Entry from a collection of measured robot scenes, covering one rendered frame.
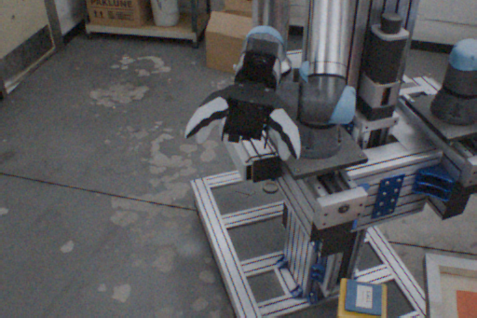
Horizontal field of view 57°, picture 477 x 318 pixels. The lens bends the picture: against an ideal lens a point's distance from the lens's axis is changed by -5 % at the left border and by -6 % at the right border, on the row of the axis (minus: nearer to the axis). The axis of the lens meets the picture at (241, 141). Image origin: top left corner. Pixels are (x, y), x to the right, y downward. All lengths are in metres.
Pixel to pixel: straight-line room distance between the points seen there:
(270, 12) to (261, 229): 1.57
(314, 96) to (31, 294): 2.10
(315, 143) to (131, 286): 1.58
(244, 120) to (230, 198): 1.93
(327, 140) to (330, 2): 0.43
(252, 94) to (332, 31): 0.28
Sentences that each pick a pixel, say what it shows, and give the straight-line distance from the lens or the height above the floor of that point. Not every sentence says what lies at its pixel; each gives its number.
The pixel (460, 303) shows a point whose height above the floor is 0.96.
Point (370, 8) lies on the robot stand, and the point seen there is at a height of 1.57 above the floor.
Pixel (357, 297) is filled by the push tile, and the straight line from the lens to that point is 1.32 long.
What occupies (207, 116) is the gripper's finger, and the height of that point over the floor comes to 1.69.
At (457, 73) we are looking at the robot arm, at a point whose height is 1.42.
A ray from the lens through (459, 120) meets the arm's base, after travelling 1.50.
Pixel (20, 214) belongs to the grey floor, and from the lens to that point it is 3.11.
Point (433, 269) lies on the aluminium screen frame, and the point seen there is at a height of 0.99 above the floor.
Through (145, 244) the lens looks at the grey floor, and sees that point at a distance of 2.71.
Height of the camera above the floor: 2.05
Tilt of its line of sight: 38 degrees down
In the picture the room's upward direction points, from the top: straight up
